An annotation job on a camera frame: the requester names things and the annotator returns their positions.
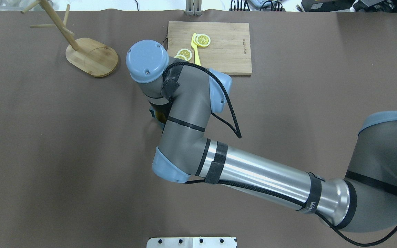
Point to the dark teal mug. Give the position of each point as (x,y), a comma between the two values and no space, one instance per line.
(160,117)

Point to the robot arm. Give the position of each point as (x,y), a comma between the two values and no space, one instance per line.
(187,95)

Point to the wooden cup storage rack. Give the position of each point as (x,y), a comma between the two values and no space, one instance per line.
(91,56)

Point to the middle lemon slice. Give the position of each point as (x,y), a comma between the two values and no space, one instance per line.
(182,57)

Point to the rear lemon slice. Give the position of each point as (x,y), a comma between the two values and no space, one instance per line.
(185,53)

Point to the bamboo cutting board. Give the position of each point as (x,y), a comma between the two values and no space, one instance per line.
(229,51)

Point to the lemon slice by knife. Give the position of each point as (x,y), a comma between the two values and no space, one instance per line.
(202,40)

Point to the lemon slice under knife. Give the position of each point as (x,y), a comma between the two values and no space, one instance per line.
(194,41)

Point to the aluminium frame post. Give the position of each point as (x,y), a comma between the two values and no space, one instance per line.
(193,8)

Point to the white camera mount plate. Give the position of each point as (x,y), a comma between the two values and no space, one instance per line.
(192,242)

